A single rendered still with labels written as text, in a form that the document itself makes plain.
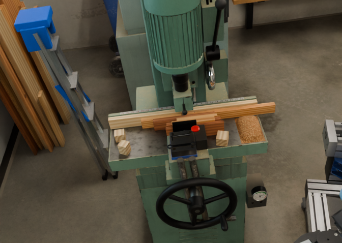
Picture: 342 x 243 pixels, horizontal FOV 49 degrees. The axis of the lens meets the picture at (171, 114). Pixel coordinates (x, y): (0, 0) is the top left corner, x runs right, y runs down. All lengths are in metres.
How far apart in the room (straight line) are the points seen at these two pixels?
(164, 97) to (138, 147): 0.31
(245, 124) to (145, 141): 0.39
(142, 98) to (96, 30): 2.10
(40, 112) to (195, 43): 1.67
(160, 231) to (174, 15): 1.04
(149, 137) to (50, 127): 1.42
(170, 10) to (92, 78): 2.41
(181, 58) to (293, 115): 1.79
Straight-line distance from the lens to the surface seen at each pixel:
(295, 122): 2.87
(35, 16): 1.98
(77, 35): 3.91
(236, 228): 1.88
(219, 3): 1.16
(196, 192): 1.39
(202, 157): 1.31
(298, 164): 2.59
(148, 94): 1.86
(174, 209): 1.69
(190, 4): 1.17
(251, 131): 1.44
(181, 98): 1.39
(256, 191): 1.57
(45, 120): 2.76
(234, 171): 1.54
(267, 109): 1.55
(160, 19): 1.18
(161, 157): 1.43
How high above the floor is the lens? 1.94
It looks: 41 degrees down
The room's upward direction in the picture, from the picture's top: 8 degrees counter-clockwise
